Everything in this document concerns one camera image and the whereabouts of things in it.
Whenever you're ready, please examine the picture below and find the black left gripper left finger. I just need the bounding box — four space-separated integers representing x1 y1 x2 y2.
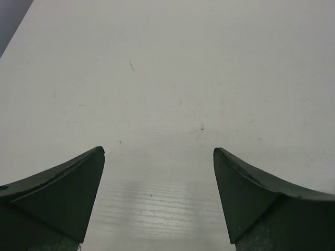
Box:
1 146 105 250

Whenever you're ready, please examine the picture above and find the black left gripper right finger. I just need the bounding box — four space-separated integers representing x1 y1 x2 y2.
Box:
213 147 334 250

